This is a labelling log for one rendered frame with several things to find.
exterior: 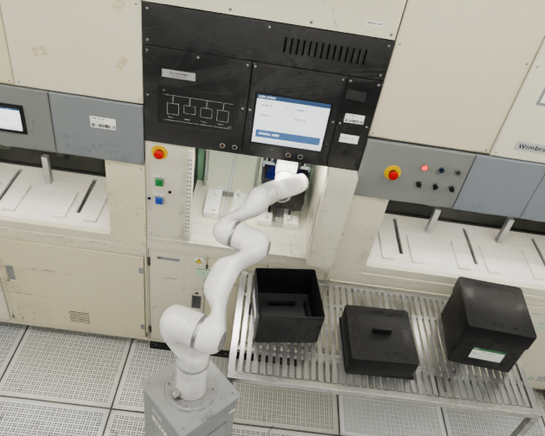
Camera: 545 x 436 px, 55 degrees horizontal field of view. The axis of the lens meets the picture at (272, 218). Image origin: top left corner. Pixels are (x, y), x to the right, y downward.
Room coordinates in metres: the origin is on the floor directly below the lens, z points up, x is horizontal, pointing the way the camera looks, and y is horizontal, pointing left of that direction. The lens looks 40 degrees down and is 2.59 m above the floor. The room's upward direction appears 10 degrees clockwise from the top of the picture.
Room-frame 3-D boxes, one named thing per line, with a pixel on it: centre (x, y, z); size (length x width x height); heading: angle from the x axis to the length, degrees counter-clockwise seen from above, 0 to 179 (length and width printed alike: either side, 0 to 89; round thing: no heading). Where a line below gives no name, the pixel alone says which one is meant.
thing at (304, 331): (1.54, -0.12, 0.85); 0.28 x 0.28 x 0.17; 12
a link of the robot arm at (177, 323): (1.12, 0.22, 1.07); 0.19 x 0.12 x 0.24; 75
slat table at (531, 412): (1.53, -0.56, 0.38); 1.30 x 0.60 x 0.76; 94
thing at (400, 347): (1.46, -0.54, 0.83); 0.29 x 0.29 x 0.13; 6
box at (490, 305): (1.60, -1.00, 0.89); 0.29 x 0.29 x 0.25; 89
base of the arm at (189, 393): (1.11, 0.19, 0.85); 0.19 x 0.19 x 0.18
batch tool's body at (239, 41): (2.23, 0.16, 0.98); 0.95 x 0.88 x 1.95; 4
